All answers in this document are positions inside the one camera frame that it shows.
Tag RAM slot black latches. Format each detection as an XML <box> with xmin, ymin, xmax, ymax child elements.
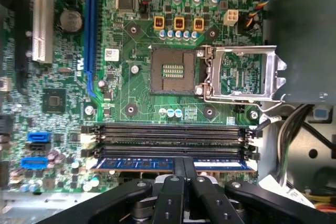
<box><xmin>80</xmin><ymin>125</ymin><xmax>259</xmax><ymax>135</ymax></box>
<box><xmin>80</xmin><ymin>145</ymin><xmax>259</xmax><ymax>158</ymax></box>

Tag blue expansion slot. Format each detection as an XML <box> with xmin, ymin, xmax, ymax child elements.
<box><xmin>83</xmin><ymin>0</ymin><xmax>100</xmax><ymax>99</ymax></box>

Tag thin wire locking lever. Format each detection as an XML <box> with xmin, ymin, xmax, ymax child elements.
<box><xmin>202</xmin><ymin>93</ymin><xmax>287</xmax><ymax>104</ymax></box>

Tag dark RAM memory stick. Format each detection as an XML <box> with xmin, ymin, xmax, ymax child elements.
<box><xmin>95</xmin><ymin>156</ymin><xmax>257</xmax><ymax>174</ymax></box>

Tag grey power supply unit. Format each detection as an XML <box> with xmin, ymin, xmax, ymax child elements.
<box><xmin>263</xmin><ymin>0</ymin><xmax>336</xmax><ymax>104</ymax></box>

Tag metal socket cover frame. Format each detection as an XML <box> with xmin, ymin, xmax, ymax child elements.
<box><xmin>196</xmin><ymin>45</ymin><xmax>288</xmax><ymax>103</ymax></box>

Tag blue SATA port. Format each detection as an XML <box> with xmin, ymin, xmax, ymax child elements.
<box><xmin>20</xmin><ymin>156</ymin><xmax>50</xmax><ymax>172</ymax></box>
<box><xmin>27</xmin><ymin>131</ymin><xmax>53</xmax><ymax>144</ymax></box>

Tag black square chipset chip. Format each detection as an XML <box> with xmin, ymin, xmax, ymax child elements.
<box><xmin>41</xmin><ymin>87</ymin><xmax>67</xmax><ymax>114</ymax></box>

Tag green motherboard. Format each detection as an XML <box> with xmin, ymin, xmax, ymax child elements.
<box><xmin>0</xmin><ymin>0</ymin><xmax>266</xmax><ymax>194</ymax></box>

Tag white four-pin power connector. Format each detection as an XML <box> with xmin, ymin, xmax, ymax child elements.
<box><xmin>224</xmin><ymin>9</ymin><xmax>240</xmax><ymax>27</ymax></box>

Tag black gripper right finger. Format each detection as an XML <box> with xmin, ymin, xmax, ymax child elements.
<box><xmin>185</xmin><ymin>157</ymin><xmax>330</xmax><ymax>224</ymax></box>

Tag black expansion slot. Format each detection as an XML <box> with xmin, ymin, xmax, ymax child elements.
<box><xmin>15</xmin><ymin>0</ymin><xmax>34</xmax><ymax>90</ymax></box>

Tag CPU socket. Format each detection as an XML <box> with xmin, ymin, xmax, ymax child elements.
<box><xmin>150</xmin><ymin>47</ymin><xmax>197</xmax><ymax>95</ymax></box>

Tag white expansion slot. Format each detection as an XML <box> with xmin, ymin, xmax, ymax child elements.
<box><xmin>32</xmin><ymin>0</ymin><xmax>55</xmax><ymax>65</ymax></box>

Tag round coin cell battery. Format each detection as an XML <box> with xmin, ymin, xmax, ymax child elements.
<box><xmin>59</xmin><ymin>8</ymin><xmax>84</xmax><ymax>35</ymax></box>

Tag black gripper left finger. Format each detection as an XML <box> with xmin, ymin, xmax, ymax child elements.
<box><xmin>36</xmin><ymin>157</ymin><xmax>187</xmax><ymax>224</ymax></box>

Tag black open PC case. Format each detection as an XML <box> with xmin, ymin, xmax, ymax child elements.
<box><xmin>0</xmin><ymin>0</ymin><xmax>336</xmax><ymax>224</ymax></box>

